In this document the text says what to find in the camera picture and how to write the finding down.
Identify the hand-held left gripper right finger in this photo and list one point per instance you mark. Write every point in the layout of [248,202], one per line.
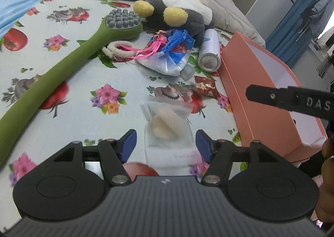
[203,146]

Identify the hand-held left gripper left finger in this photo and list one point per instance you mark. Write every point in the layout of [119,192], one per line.
[129,146]

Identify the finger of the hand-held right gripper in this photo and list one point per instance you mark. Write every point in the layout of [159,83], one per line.
[263,96]

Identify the orange cardboard box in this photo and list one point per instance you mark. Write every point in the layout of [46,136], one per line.
[261,127]

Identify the clear plastic bag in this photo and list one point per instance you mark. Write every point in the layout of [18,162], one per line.
[167,127]

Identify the blue plastic bag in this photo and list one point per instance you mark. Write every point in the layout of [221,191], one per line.
[172,54]

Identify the person's right hand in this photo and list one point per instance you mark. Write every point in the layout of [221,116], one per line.
[329,174]

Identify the fruit printed mat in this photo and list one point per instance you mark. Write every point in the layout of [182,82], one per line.
[78,122]

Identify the red patterned sachet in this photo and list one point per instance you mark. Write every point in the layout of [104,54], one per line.
[206,86]

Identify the blue curtain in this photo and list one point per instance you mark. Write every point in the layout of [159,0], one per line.
[287,38]

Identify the white spray can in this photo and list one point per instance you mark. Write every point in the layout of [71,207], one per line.
[208,51]

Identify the small clear plastic cup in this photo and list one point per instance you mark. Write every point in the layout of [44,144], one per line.
[188,73]

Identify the pink ribbon hair band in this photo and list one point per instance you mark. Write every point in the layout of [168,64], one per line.
[122,56]

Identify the grey wardrobe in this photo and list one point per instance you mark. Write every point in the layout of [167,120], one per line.
[261,4]

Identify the hanging blue clothes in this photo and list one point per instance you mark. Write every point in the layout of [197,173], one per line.
[317,9]

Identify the green massage brush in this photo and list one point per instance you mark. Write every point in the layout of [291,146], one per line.
[65,69]

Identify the grey penguin plush toy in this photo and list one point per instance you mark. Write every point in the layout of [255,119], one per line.
[193,17]

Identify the light blue bed sheet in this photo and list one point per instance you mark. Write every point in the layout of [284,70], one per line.
[13,9]

